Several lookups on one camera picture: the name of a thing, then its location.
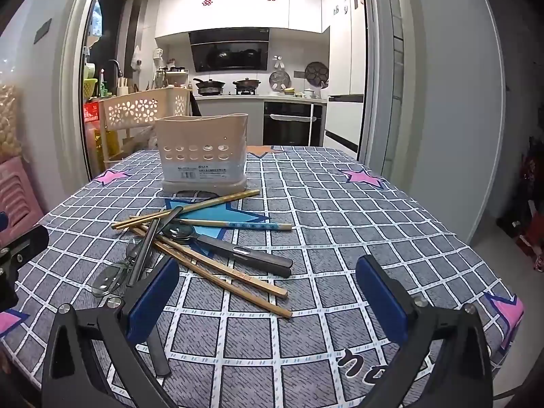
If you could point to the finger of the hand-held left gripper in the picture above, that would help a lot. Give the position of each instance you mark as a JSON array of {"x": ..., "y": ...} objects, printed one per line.
[{"x": 25, "y": 244}]

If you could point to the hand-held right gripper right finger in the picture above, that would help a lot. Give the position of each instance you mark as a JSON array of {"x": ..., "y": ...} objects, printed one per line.
[{"x": 380, "y": 291}]

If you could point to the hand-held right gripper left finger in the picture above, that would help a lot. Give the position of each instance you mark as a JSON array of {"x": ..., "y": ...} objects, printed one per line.
[{"x": 153, "y": 297}]

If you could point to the plain wooden chopstick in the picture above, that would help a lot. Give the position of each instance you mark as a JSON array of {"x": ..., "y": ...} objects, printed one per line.
[
  {"x": 255, "y": 296},
  {"x": 255, "y": 281},
  {"x": 212, "y": 203}
]

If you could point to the blue patterned wooden chopstick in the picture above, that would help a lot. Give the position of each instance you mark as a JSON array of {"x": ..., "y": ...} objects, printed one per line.
[{"x": 255, "y": 224}]

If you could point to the beige plastic utensil holder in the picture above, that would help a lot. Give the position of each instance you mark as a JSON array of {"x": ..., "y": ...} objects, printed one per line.
[{"x": 199, "y": 157}]

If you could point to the pink plastic slatted item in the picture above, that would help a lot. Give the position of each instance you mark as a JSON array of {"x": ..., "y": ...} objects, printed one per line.
[{"x": 17, "y": 191}]

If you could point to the checkered star print tablecloth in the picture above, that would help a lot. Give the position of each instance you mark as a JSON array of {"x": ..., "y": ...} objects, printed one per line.
[{"x": 340, "y": 229}]

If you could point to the bag of beige beans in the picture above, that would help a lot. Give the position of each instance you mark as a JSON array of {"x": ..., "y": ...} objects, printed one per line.
[{"x": 8, "y": 123}]

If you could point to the yellow oil bottle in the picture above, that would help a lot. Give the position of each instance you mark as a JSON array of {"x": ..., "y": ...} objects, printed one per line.
[{"x": 109, "y": 142}]

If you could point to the red box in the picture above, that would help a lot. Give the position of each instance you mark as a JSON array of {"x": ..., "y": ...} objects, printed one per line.
[{"x": 92, "y": 112}]

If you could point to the beige flower pattern basket cart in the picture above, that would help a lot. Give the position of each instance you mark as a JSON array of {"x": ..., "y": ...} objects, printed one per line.
[{"x": 127, "y": 110}]

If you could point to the green colander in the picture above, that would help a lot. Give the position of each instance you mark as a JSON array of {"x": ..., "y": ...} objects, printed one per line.
[{"x": 91, "y": 87}]

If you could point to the red clutter on floor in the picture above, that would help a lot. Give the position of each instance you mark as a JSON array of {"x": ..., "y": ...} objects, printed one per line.
[{"x": 533, "y": 204}]

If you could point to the dish soap bottle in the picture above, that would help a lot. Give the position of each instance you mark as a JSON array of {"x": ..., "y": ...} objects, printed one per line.
[{"x": 102, "y": 85}]

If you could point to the white mop pole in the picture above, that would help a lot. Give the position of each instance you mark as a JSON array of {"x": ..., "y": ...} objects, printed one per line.
[{"x": 311, "y": 123}]

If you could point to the knife block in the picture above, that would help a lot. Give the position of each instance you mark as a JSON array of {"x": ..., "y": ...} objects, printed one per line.
[{"x": 122, "y": 87}]

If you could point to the black built-in oven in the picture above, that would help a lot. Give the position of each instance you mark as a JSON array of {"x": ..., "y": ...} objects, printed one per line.
[{"x": 289, "y": 125}]

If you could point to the kitchen faucet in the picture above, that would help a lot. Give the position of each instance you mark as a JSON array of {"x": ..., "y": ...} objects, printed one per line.
[{"x": 114, "y": 66}]

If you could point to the small white pot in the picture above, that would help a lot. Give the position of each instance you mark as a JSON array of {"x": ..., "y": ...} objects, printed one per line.
[{"x": 308, "y": 93}]

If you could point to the white hanging bag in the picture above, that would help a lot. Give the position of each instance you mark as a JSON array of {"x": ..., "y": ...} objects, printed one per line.
[{"x": 137, "y": 59}]

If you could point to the stacked bowls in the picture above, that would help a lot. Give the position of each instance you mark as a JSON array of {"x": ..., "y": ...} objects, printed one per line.
[{"x": 289, "y": 92}]

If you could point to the black wok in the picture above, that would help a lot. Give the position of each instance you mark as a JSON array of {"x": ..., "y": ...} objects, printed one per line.
[{"x": 209, "y": 85}]

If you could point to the counter shelf rack with bottles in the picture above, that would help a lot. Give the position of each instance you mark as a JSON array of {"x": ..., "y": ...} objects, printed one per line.
[{"x": 172, "y": 77}]

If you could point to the round black hanging pan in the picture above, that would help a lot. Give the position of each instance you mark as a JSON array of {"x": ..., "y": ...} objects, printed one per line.
[{"x": 316, "y": 74}]

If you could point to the black lidded pot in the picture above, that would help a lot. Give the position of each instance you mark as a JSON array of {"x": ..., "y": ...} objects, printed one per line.
[{"x": 246, "y": 85}]

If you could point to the round metal steamer rack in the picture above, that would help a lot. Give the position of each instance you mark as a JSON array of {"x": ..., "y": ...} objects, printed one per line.
[{"x": 279, "y": 80}]

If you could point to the white refrigerator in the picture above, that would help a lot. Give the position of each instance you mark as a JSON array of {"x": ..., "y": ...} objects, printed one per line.
[{"x": 344, "y": 59}]

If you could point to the black range hood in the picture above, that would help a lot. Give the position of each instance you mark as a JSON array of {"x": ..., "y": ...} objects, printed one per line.
[{"x": 229, "y": 51}]

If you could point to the white upper cabinets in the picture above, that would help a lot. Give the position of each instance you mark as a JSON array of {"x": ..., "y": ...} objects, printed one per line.
[{"x": 238, "y": 8}]

